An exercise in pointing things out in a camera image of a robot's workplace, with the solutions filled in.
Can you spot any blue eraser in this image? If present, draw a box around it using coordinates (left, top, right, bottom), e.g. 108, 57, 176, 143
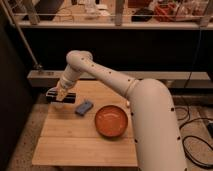
75, 101, 93, 116

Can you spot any black floor cable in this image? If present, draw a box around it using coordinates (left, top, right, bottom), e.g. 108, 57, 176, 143
173, 105, 213, 169

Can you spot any wooden board table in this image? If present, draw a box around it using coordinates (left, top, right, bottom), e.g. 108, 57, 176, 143
32, 81, 137, 167

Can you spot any metal diagonal pole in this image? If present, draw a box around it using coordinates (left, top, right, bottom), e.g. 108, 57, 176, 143
2, 0, 43, 72

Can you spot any orange ceramic bowl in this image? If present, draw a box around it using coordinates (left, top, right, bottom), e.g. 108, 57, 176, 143
94, 105, 128, 138

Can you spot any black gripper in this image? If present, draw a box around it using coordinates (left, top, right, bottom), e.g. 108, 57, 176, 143
45, 87, 76, 103

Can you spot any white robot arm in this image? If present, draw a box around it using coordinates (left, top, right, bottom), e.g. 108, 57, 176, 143
56, 50, 187, 171

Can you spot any black box on shelf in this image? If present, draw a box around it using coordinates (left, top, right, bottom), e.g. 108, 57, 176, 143
131, 8, 154, 22

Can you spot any red crate on shelf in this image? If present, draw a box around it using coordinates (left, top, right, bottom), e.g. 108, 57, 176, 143
154, 3, 176, 22

